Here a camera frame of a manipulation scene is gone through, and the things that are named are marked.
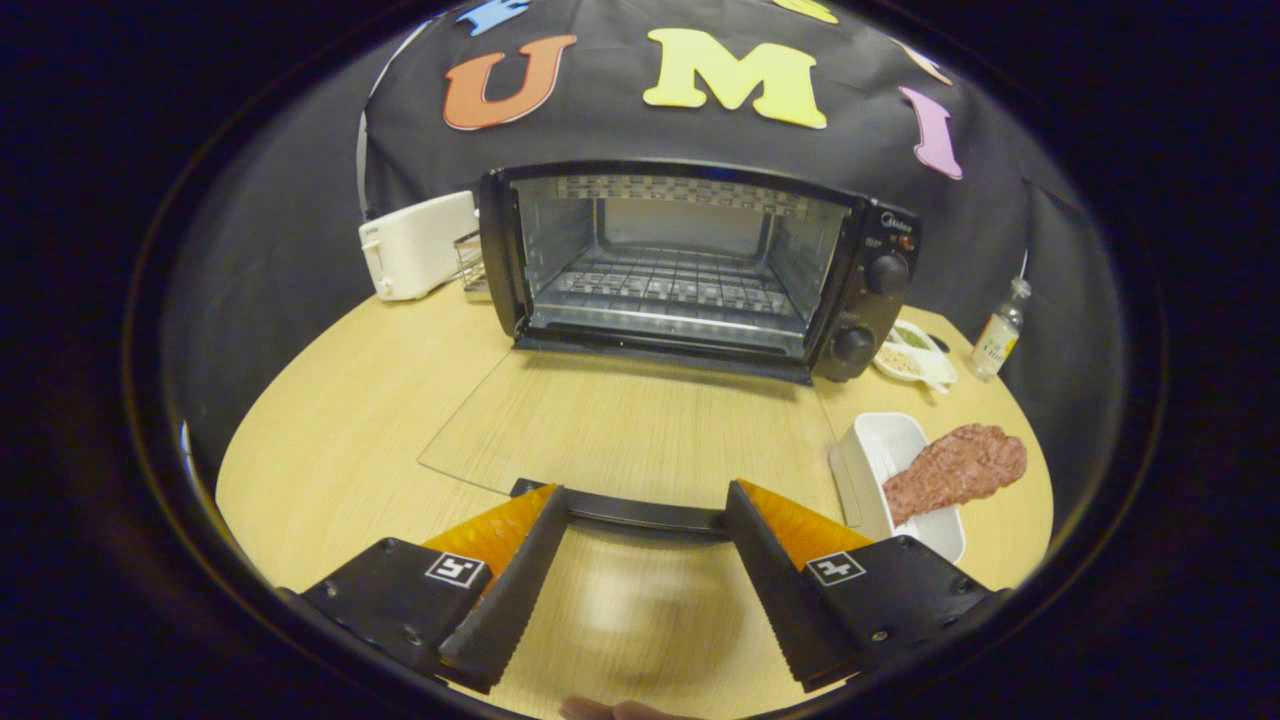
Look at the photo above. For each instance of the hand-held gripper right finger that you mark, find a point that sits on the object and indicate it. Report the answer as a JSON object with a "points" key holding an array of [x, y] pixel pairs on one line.
{"points": [[785, 600]]}

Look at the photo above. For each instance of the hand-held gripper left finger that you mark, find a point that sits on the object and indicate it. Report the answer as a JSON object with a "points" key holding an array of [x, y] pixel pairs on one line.
{"points": [[510, 605]]}

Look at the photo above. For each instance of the brown meat piece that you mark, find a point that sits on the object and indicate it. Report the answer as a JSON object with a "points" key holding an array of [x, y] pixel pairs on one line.
{"points": [[960, 465]]}

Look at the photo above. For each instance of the black toaster oven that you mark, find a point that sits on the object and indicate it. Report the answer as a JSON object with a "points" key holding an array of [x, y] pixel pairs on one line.
{"points": [[880, 300]]}

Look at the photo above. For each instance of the white bread toaster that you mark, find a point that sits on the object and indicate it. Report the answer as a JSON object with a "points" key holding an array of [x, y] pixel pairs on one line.
{"points": [[420, 245]]}

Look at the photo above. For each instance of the white rectangular dish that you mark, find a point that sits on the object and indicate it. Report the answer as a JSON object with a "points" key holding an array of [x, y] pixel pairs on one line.
{"points": [[885, 440]]}

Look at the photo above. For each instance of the white divided condiment dish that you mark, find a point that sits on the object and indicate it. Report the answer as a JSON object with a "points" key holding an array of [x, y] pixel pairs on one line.
{"points": [[925, 365]]}

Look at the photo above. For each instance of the clear glass bottle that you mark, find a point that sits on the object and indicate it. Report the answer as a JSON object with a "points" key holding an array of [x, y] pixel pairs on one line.
{"points": [[998, 340]]}

